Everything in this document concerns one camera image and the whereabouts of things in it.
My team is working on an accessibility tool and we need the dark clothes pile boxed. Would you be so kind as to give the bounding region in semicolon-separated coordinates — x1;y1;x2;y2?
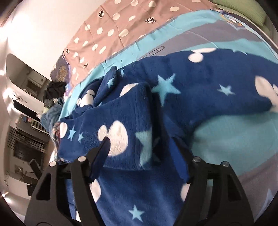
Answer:
42;82;67;108

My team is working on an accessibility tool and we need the light blue grey bedsheet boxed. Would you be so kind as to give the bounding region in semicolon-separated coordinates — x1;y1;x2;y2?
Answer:
60;10;277;219

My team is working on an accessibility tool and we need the blue fleece star garment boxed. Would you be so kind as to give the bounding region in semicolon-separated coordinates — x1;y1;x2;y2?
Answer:
58;49;277;225

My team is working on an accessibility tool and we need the pink polka dot blanket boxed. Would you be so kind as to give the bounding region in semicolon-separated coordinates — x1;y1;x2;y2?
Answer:
64;0;213;87

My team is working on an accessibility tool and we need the purple patterned pillow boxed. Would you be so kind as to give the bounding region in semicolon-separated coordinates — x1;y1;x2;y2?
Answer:
50;56;70;83

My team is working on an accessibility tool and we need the green pillow near edge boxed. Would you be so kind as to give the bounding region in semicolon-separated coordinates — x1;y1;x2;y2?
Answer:
212;0;267;28

